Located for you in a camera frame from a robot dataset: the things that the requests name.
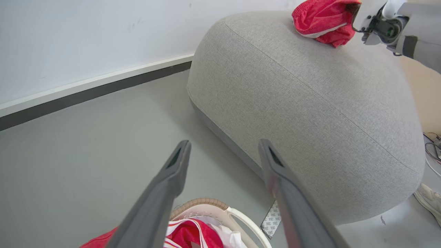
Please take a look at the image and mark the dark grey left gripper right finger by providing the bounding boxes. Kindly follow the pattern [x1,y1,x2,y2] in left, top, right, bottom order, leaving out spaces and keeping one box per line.
[258,139,351,248]

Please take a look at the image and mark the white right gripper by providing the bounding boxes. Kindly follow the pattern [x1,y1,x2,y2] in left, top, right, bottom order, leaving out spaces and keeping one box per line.
[351,0,409,46]

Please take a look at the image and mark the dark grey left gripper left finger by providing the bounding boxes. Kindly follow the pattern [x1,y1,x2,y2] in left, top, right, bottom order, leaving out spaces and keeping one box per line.
[105,139,192,248]

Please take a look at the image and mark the red mesh shorts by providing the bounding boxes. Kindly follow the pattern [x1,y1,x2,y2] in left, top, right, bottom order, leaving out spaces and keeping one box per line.
[291,0,361,48]

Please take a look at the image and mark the white laundry basket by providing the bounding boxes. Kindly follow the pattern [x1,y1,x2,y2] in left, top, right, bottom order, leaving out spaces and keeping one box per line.
[168,198,273,248]

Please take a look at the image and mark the grey fabric round seat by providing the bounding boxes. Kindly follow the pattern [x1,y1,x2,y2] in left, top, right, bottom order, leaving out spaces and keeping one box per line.
[186,10,425,225]

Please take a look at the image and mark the printed white tape strip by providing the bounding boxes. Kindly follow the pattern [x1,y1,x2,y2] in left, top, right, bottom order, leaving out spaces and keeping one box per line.
[260,200,282,239]

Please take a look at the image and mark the red white striped garment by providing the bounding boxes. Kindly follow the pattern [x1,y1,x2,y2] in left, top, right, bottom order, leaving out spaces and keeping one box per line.
[80,218,224,248]

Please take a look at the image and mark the white cloth garment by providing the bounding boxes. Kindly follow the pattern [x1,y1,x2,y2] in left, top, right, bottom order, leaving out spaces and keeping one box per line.
[193,216,248,248]

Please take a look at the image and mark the white sneaker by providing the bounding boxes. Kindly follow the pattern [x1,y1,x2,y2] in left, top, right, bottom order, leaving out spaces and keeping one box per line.
[413,183,441,228]

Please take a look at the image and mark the black cable bundle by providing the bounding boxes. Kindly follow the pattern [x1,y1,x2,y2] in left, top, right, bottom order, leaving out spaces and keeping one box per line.
[423,132,441,178]

